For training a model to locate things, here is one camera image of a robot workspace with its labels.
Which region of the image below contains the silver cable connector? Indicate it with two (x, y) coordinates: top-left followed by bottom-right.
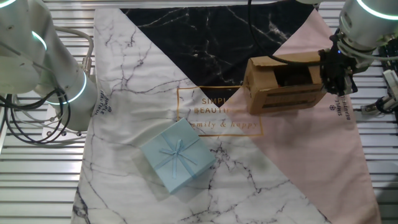
(360, 95), (398, 114)

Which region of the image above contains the brown cardboard box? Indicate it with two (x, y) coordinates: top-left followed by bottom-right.
(242, 51), (328, 115)

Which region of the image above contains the marble pattern tablecloth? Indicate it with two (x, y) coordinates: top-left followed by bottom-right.
(70, 0), (382, 224)

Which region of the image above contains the light blue gift box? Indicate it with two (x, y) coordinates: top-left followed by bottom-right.
(139, 117), (217, 195)

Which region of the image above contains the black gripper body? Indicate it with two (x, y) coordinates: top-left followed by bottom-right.
(317, 29), (358, 94)

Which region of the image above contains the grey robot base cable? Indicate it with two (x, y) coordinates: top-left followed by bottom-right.
(52, 26), (95, 77)

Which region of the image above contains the black keyboard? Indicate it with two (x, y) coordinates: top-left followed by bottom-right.
(378, 37), (398, 74)

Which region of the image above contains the small silver camera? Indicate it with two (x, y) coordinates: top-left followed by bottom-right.
(382, 69), (398, 100)

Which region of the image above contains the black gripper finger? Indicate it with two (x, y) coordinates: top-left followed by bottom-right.
(322, 76), (340, 94)
(341, 73), (358, 96)

